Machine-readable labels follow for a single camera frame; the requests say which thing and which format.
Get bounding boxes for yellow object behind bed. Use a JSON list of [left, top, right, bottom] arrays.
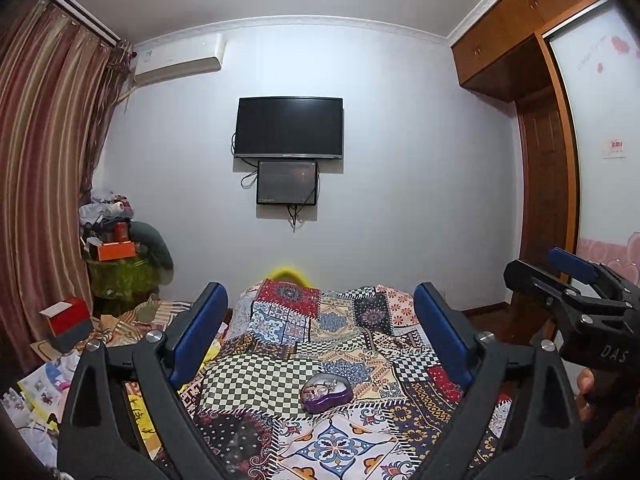
[[270, 266, 308, 283]]

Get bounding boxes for striped brown curtain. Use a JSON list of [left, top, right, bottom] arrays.
[[0, 0, 132, 361]]

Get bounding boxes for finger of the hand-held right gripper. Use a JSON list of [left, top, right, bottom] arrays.
[[503, 259, 601, 323], [546, 247, 626, 292]]

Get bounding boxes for dark green cushion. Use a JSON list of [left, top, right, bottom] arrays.
[[127, 220, 174, 293]]

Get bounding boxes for black wall television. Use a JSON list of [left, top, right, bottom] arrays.
[[234, 96, 345, 160]]

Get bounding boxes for wooden door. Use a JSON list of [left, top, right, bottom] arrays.
[[514, 91, 576, 311]]

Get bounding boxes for green covered side table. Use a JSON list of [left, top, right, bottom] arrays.
[[87, 255, 161, 311]]

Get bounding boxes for orange box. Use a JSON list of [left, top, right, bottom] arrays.
[[96, 241, 137, 262]]

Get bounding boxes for patchwork printed blanket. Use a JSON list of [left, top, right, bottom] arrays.
[[125, 279, 516, 480]]

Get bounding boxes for pile of printed paper bags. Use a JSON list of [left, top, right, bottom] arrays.
[[0, 340, 101, 461]]

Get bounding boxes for pink heart stickers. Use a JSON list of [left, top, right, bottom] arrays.
[[611, 34, 639, 62]]

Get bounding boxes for wooden wardrobe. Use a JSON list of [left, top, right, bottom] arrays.
[[450, 0, 640, 301]]

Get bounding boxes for red and white box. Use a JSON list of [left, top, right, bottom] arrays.
[[40, 296, 93, 353]]

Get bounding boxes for clutter pile of packages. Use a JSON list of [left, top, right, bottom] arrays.
[[79, 189, 138, 248]]

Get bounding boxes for yellow printed bag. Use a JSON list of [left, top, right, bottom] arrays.
[[125, 394, 158, 448]]

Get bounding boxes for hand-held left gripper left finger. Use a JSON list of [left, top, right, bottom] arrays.
[[56, 281, 229, 480]]

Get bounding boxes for white air conditioner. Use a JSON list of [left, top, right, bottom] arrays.
[[131, 34, 227, 88]]

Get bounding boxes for purple heart-shaped jewelry box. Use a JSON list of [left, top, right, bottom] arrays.
[[300, 374, 352, 415]]

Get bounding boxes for small black wall monitor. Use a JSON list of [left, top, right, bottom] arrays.
[[256, 159, 319, 207]]

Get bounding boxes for person's right hand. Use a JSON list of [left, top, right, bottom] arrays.
[[576, 369, 597, 422]]

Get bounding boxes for striped beige cloth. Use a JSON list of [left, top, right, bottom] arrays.
[[97, 294, 196, 346]]

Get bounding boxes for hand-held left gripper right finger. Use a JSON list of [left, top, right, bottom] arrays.
[[413, 281, 586, 480]]

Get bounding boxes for curtain rod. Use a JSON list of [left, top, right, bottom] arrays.
[[37, 0, 136, 56]]

